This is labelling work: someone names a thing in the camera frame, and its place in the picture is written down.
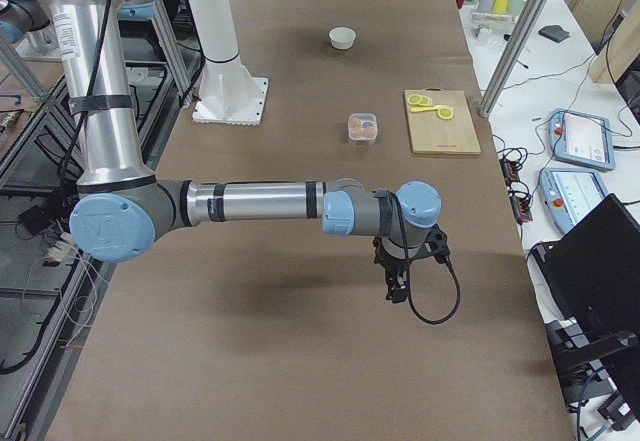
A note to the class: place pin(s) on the black monitor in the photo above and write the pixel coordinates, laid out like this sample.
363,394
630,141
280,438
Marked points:
593,271

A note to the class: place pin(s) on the aluminium frame post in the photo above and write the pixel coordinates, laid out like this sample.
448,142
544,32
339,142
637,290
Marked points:
522,30

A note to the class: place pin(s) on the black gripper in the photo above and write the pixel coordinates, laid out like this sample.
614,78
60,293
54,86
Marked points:
390,266

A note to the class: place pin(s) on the small black square pad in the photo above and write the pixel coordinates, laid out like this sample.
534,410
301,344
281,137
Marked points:
554,33

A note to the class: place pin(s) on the lemon slice lower stack front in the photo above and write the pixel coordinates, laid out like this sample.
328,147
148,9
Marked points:
414,99

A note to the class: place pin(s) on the yellow cup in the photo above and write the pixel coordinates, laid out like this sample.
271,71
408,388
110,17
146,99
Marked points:
500,6

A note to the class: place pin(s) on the blue teach pendant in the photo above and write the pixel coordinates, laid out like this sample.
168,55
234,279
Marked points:
582,139
571,194

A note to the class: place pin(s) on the blue teach pendant near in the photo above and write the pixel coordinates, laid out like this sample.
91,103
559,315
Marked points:
571,194

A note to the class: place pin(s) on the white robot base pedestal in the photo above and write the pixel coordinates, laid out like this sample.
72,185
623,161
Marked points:
227,93

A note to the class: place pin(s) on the clear plastic egg box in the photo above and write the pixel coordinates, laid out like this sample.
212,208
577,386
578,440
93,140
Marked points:
369,120

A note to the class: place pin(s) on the wooden cutting board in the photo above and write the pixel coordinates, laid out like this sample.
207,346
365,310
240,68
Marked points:
431,135

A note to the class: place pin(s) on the yellow plastic knife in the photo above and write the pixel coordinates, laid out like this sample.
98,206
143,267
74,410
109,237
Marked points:
417,109

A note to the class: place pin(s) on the lemon slice near knife tip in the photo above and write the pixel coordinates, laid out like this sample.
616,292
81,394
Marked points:
445,112

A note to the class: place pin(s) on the blue teach pendant far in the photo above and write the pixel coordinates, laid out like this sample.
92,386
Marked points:
582,139

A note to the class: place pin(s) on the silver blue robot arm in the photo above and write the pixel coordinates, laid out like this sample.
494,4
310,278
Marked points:
338,71
27,19

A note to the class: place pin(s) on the white round bowl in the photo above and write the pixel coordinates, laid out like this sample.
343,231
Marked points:
342,38

